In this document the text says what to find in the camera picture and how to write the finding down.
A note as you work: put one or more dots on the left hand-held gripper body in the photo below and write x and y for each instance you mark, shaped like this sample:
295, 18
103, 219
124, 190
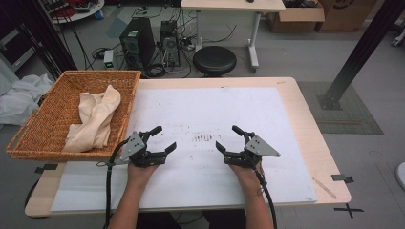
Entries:
135, 147

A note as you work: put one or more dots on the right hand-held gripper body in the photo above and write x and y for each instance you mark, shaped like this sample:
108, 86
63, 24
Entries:
259, 149

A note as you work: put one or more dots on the cream long-sleeve cat-print shirt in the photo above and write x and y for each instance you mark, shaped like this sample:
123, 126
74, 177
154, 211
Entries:
95, 122

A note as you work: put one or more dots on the woven wicker basket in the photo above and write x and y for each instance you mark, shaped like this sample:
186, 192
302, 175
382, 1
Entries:
47, 127

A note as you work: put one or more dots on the person's left hand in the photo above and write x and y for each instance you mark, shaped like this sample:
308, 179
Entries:
140, 176

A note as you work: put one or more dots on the person's right hand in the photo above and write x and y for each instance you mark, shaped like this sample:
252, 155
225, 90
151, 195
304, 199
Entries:
246, 178

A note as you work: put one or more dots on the person's dark trousers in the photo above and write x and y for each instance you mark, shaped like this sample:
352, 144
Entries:
223, 221

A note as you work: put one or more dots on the black round stool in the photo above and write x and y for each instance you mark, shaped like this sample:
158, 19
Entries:
215, 60

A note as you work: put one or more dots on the small white box device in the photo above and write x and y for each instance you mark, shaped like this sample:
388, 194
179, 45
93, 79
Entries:
108, 58

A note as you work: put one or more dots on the black tape strip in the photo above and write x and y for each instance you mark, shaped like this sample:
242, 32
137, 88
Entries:
47, 167
342, 178

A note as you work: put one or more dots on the grey floor mat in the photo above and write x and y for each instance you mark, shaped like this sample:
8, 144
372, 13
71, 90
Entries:
344, 124

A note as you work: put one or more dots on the small open computer tower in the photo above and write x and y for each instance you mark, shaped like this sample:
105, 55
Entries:
169, 41

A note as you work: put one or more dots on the large black computer tower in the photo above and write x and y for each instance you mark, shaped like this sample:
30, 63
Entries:
137, 41

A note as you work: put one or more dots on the crumpled white cloth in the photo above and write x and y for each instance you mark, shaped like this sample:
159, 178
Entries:
22, 98

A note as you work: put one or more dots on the open cardboard box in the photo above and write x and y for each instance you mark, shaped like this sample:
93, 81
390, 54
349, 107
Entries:
296, 19

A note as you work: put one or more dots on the white-legged wooden desk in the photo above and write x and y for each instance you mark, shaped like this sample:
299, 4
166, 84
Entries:
232, 4

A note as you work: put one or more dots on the black metal stand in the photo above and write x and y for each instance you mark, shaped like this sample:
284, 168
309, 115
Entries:
47, 41

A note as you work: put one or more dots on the round white table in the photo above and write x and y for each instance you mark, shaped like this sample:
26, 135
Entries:
79, 14

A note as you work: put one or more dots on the white round object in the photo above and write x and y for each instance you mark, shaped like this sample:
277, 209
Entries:
401, 175

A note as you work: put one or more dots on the large closed cardboard box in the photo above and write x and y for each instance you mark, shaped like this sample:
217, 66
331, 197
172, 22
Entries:
344, 16

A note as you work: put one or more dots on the black metal post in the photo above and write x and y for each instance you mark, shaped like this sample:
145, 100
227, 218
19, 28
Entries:
359, 51

